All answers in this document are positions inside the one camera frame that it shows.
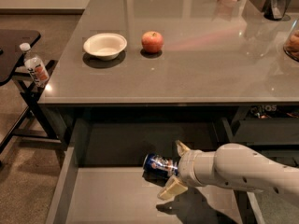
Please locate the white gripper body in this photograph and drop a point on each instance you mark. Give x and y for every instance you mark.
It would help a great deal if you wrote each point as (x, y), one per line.
(189, 168)

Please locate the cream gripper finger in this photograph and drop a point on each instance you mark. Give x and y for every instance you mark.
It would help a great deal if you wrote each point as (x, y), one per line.
(181, 148)
(173, 187)

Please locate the blue pepsi can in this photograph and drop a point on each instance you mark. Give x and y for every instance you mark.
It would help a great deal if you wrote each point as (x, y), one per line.
(159, 167)

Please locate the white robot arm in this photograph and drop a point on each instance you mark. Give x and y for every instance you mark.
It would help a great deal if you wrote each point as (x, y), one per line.
(232, 166)

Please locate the open grey top drawer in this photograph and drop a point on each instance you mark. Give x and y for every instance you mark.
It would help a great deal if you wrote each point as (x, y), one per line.
(102, 180)

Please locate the chip bag in shelf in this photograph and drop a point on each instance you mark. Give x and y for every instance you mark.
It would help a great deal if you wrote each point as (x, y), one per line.
(274, 111)

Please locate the red apple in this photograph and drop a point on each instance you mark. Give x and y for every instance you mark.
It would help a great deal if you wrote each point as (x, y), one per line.
(152, 42)

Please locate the white paper bowl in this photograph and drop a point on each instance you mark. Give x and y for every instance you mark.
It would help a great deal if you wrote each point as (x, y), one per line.
(105, 46)

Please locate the glass jar with snacks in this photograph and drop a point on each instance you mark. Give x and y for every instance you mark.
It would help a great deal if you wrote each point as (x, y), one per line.
(291, 45)

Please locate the clear plastic water bottle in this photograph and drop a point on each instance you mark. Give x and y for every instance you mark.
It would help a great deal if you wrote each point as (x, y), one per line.
(35, 66)

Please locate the dark metal container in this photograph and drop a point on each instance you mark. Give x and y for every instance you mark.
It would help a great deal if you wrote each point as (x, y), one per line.
(275, 9)

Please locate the black side table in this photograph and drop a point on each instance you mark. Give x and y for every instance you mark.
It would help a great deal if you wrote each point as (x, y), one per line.
(10, 61)

